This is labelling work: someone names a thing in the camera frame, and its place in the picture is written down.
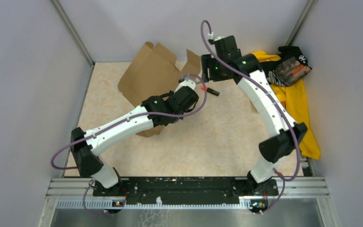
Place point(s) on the yellow garment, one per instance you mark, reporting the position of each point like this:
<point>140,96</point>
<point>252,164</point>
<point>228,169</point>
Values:
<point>294,100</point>

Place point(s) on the brown cardboard box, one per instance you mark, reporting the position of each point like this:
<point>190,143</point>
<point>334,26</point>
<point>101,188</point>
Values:
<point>152,73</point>

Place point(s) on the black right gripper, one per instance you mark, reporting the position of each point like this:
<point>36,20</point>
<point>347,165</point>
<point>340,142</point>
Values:
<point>206,64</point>

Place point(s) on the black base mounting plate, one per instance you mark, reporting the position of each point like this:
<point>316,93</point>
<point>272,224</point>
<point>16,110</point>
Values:
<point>186,190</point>

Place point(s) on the aluminium frame rail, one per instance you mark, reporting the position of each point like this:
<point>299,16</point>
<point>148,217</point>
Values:
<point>78,193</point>

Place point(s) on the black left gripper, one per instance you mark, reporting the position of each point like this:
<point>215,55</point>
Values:
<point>172,92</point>

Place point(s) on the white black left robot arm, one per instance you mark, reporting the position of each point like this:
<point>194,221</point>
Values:
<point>88,146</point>

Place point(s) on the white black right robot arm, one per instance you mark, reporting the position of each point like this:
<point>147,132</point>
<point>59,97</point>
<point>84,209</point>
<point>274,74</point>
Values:
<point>226,62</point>

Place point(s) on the black printed garment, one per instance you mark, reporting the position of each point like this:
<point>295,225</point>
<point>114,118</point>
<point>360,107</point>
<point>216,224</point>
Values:
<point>286,71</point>

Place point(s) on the orange black highlighter marker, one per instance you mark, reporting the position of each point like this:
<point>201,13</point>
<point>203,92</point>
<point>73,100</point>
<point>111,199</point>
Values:
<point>210,91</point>

